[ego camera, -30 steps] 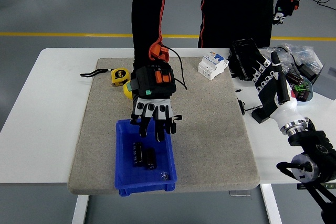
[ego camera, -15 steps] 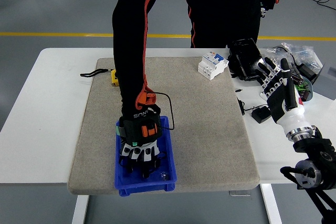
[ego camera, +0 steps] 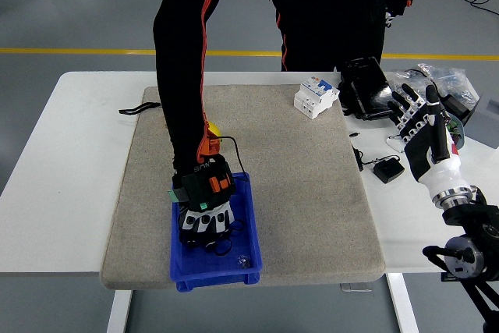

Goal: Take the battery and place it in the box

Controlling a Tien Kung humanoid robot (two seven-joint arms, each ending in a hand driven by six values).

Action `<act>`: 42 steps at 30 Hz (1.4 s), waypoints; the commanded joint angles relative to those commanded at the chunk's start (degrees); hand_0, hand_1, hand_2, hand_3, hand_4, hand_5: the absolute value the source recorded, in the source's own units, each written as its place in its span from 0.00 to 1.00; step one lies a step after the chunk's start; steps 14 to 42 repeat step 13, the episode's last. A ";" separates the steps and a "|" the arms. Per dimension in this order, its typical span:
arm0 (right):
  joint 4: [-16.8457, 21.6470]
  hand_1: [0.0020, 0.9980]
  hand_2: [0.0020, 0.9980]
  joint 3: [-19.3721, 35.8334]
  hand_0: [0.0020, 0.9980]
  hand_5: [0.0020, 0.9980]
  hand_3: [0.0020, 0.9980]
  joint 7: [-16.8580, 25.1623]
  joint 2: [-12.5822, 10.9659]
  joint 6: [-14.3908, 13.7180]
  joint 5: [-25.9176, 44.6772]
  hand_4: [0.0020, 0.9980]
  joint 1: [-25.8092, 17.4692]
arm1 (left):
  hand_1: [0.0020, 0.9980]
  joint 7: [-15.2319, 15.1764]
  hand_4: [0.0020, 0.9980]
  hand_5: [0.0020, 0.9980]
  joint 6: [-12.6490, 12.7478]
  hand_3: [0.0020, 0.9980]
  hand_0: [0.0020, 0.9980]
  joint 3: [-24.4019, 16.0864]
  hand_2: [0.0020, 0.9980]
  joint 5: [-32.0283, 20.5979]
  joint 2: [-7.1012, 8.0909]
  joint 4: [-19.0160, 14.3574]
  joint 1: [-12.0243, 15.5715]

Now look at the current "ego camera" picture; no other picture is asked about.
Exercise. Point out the grey box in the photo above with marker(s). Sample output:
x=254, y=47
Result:
x=485, y=122

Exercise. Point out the black power brick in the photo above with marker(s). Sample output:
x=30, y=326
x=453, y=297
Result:
x=458, y=107

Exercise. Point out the person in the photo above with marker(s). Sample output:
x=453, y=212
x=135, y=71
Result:
x=319, y=9

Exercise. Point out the grey-brown mat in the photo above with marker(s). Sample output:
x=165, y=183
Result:
x=292, y=153

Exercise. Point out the green connector pieces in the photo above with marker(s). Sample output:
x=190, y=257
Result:
x=453, y=128

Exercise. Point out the small black power adapter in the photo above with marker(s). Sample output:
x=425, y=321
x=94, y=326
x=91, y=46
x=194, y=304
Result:
x=388, y=170

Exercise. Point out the white table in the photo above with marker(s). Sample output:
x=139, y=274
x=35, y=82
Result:
x=58, y=192

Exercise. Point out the clear bag of metal washers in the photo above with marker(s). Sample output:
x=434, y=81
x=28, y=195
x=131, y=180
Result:
x=401, y=77

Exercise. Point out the blue plastic box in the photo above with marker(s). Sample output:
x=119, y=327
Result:
x=249, y=239

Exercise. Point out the white circuit breaker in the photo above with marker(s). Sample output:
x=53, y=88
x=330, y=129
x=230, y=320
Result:
x=313, y=97

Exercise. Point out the small clear part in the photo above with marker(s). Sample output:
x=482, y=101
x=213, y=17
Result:
x=243, y=260

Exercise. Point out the clear bag of blue parts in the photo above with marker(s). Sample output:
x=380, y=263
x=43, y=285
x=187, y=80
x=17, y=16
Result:
x=454, y=79

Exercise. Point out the light blue bowl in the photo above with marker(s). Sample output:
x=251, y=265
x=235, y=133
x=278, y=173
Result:
x=459, y=124

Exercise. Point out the yellow lemon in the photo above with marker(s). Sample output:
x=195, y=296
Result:
x=214, y=130

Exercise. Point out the black glossy case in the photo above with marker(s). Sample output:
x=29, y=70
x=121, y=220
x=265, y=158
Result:
x=362, y=87

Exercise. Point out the person's right forearm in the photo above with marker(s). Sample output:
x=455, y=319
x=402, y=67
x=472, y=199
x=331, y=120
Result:
x=183, y=107

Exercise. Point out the person's left hand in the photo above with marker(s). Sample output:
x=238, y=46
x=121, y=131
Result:
x=389, y=20

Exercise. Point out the yellow tape measure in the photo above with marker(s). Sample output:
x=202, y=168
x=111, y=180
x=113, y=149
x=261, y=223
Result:
x=140, y=107

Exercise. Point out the person's right hand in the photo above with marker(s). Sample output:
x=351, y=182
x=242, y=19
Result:
x=206, y=192

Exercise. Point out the clear bracket under table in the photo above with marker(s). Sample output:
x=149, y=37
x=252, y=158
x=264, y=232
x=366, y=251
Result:
x=354, y=289

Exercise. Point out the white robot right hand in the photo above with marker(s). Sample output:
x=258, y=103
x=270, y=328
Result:
x=432, y=153

